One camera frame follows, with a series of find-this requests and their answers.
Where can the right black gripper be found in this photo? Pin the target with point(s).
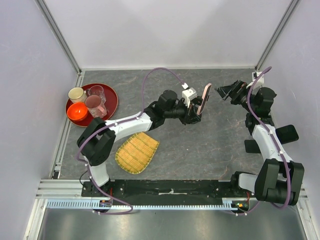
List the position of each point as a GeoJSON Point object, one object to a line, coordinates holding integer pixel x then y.
{"type": "Point", "coordinates": [238, 88]}

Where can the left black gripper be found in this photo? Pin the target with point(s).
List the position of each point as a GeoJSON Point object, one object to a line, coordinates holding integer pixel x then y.
{"type": "Point", "coordinates": [191, 117]}

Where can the pink case smartphone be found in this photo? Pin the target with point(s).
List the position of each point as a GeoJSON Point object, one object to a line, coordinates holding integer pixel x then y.
{"type": "Point", "coordinates": [205, 96]}

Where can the black smartphone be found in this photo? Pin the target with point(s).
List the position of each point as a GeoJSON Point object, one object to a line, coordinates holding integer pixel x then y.
{"type": "Point", "coordinates": [287, 134]}

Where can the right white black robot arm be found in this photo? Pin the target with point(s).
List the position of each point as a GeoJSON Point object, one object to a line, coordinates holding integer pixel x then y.
{"type": "Point", "coordinates": [280, 179]}

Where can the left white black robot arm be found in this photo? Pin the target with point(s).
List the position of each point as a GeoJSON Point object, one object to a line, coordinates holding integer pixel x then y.
{"type": "Point", "coordinates": [97, 140]}

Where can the woven bamboo tray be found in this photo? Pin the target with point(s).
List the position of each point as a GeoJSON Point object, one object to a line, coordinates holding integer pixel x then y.
{"type": "Point", "coordinates": [135, 154]}

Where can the red round lacquer tray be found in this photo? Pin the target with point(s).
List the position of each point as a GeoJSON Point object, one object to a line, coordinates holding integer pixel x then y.
{"type": "Point", "coordinates": [111, 104]}

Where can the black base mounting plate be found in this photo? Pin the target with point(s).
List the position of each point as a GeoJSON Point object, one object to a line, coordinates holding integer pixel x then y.
{"type": "Point", "coordinates": [173, 192]}

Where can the clear drinking glass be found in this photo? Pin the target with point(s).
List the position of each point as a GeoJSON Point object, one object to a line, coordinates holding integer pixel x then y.
{"type": "Point", "coordinates": [97, 90]}

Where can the pink ghost pattern mug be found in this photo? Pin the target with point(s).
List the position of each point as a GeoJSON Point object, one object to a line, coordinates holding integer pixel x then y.
{"type": "Point", "coordinates": [96, 106]}

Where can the orange bowl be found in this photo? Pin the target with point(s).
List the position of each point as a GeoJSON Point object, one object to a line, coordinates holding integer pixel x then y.
{"type": "Point", "coordinates": [77, 111]}

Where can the beige cup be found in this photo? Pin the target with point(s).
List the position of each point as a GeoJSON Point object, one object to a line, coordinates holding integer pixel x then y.
{"type": "Point", "coordinates": [77, 94]}

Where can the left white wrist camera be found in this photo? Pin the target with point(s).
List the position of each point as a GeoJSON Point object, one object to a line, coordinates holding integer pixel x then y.
{"type": "Point", "coordinates": [188, 94]}

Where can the slotted cable duct rail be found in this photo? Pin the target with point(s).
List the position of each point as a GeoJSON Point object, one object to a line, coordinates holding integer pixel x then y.
{"type": "Point", "coordinates": [90, 204]}

